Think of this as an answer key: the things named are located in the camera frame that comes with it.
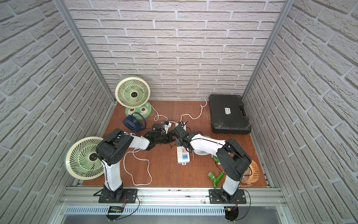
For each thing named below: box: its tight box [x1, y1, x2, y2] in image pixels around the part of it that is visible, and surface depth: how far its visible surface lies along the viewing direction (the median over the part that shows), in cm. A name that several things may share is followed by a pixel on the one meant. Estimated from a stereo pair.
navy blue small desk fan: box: [122, 112, 147, 133], surface depth 94 cm
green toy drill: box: [206, 171, 225, 189], surface depth 80 cm
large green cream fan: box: [65, 136, 105, 181], surface depth 74 cm
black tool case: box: [208, 94, 252, 135], surface depth 102 cm
